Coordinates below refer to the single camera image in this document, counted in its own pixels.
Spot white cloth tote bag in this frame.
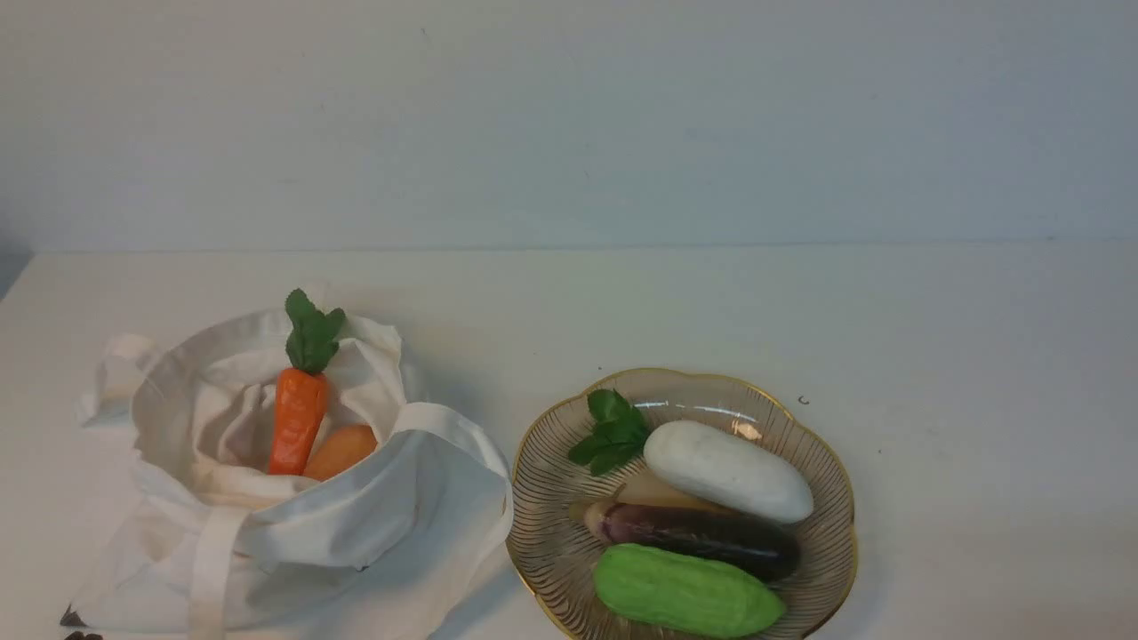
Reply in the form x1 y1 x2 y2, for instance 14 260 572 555
60 309 513 639

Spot white toy radish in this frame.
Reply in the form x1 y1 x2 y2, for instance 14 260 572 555
566 389 814 525

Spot gold-rimmed glass bowl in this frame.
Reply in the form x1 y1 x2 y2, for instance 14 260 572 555
508 368 859 639

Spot orange toy carrot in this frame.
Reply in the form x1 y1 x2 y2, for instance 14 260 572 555
267 288 347 476

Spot orange toy potato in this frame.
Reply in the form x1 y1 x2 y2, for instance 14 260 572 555
302 424 378 482

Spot green toy bitter gourd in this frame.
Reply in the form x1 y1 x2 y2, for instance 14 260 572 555
593 543 786 639

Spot purple toy eggplant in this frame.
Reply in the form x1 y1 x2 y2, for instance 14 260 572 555
566 474 802 582

